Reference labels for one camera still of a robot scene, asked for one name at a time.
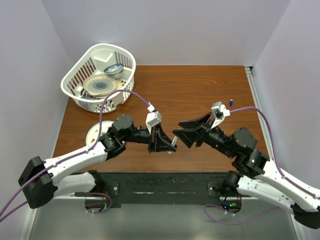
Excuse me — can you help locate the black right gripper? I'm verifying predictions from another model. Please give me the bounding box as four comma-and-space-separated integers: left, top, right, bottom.
172, 111, 237, 159

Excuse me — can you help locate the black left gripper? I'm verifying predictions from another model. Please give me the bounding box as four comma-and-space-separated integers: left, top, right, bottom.
121, 122, 176, 154

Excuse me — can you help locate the white green pen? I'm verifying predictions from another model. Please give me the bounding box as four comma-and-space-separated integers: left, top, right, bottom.
171, 136, 178, 147

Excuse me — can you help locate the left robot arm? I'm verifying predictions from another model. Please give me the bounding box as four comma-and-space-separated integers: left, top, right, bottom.
18, 111, 177, 209

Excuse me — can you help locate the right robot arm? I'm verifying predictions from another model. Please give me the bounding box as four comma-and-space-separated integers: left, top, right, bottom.
173, 110, 320, 229

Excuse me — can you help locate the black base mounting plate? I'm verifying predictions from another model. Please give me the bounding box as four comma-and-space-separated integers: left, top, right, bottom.
67, 171, 280, 208

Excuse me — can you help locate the strawberry pattern plate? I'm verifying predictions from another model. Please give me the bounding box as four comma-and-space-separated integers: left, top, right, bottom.
85, 120, 113, 146

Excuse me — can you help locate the beige blue ceramic plate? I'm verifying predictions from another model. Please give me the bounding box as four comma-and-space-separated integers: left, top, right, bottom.
83, 74, 119, 98

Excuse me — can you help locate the blue white ceramic bowl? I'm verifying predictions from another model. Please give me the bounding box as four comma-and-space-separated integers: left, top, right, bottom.
104, 63, 124, 79

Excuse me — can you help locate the white plastic dish basket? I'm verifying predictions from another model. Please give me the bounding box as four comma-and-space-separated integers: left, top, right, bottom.
60, 43, 136, 114

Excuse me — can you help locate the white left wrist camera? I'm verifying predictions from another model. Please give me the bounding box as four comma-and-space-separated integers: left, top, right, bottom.
145, 111, 162, 133

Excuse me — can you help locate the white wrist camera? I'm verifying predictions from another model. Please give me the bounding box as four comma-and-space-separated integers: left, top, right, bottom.
145, 111, 162, 133
211, 101, 230, 129

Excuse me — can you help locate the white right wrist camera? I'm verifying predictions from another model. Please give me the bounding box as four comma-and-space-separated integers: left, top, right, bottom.
211, 101, 230, 129

